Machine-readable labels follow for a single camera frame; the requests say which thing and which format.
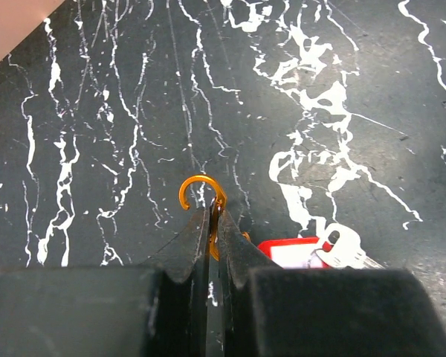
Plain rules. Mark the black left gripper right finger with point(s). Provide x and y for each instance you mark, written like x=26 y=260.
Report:
x=272 y=311

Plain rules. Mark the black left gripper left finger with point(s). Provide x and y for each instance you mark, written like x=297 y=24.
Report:
x=156 y=308

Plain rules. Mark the red key tag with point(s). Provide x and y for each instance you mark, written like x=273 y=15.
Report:
x=296 y=252

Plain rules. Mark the silver key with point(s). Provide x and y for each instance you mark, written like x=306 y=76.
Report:
x=346 y=251

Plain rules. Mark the orange S-shaped carabiner keyring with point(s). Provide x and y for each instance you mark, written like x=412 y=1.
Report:
x=211 y=231

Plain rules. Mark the orange plastic file organizer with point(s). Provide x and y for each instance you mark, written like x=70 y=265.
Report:
x=18 y=18

